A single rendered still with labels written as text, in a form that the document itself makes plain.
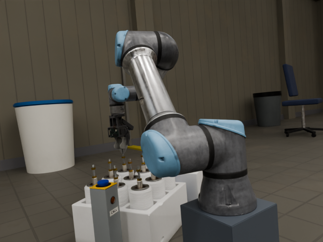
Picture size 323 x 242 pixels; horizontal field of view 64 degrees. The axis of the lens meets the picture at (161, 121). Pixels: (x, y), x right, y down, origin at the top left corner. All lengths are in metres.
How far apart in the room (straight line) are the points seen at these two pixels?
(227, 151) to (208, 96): 4.27
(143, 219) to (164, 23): 3.82
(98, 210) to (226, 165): 0.50
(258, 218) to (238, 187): 0.09
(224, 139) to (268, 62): 5.93
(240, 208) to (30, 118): 2.44
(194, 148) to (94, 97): 3.15
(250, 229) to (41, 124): 2.41
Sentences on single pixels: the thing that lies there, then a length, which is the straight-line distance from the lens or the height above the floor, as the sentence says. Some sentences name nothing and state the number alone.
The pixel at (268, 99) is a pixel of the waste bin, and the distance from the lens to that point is 5.31.
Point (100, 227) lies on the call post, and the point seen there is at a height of 0.17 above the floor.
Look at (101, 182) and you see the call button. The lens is 0.94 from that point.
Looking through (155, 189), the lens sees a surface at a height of 0.22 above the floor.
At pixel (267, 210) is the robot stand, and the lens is 0.73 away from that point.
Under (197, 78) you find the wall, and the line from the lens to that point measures 4.74.
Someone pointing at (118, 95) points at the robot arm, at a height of 0.64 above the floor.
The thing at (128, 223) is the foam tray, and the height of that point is 0.13.
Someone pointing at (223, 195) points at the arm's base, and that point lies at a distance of 0.67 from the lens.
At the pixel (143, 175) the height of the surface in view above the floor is 0.24.
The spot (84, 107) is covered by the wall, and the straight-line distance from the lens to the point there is 3.62.
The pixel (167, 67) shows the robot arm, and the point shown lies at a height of 0.72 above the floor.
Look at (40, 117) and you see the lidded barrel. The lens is 2.81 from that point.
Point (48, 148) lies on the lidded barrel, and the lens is 2.84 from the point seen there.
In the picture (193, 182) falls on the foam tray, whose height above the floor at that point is 0.13.
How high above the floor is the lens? 0.58
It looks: 3 degrees down
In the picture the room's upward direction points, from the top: 5 degrees counter-clockwise
